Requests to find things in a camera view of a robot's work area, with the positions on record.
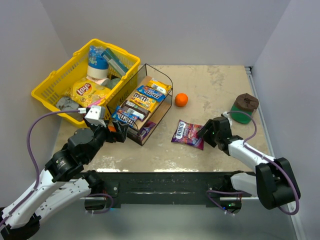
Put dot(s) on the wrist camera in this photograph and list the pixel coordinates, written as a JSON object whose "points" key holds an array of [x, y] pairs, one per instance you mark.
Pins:
{"points": [[95, 115], [227, 115]]}

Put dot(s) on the grey crumpled cloth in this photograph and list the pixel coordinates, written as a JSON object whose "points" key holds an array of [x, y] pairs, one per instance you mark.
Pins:
{"points": [[67, 105]]}

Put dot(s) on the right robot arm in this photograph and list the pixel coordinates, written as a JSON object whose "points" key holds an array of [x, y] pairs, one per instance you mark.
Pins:
{"points": [[273, 181]]}

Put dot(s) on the wood and wire shelf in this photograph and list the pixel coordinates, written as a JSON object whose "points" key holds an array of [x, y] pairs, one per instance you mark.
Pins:
{"points": [[142, 77]]}

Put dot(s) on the yellow Lay's chips bag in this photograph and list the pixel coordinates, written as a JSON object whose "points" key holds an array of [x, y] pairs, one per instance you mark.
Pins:
{"points": [[85, 92]]}

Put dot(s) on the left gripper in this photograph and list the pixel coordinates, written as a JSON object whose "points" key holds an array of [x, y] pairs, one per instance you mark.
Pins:
{"points": [[116, 132]]}

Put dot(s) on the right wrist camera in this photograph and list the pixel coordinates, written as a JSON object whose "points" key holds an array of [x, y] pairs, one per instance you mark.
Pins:
{"points": [[227, 115]]}

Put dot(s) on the orange near shelf back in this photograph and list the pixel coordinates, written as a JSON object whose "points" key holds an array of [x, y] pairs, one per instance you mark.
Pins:
{"points": [[181, 100]]}

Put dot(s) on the yellow M&M's bag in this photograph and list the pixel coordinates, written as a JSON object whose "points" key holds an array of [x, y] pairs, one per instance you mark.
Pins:
{"points": [[144, 101]]}

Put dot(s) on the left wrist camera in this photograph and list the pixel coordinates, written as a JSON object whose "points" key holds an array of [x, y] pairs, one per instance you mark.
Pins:
{"points": [[95, 115]]}

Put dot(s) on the blue M&M's bag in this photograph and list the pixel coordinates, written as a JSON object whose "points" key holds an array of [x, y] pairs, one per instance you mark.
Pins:
{"points": [[123, 116], [151, 93]]}

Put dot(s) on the green cup brown lid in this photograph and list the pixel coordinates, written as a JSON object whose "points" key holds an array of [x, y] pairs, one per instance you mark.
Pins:
{"points": [[244, 103]]}

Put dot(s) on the pink tissue roll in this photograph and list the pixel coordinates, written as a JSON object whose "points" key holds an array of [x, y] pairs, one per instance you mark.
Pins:
{"points": [[102, 82]]}

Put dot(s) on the purple Fox's candy bag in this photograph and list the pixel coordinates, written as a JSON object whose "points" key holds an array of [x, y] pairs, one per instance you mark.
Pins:
{"points": [[143, 132]]}

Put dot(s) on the brown chocolate bag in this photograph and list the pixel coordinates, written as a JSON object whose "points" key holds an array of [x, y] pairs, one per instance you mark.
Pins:
{"points": [[136, 110]]}

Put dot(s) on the small yellow snack bar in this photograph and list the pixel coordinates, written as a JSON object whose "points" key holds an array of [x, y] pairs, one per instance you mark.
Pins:
{"points": [[159, 86]]}

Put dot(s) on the pink package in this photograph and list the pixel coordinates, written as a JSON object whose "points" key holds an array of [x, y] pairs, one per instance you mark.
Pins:
{"points": [[98, 102]]}

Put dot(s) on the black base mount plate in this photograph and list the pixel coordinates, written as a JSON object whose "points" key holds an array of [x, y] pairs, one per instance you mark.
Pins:
{"points": [[164, 188]]}

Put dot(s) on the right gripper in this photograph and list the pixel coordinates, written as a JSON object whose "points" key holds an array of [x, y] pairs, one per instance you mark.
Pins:
{"points": [[213, 130]]}

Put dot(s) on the teal box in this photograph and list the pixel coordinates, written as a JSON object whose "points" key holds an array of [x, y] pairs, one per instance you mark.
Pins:
{"points": [[114, 62]]}

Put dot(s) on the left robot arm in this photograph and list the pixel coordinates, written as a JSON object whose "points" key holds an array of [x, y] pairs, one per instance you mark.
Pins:
{"points": [[62, 181]]}

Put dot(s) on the green round ball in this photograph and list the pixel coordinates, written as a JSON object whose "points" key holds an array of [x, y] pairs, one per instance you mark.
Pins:
{"points": [[113, 82]]}

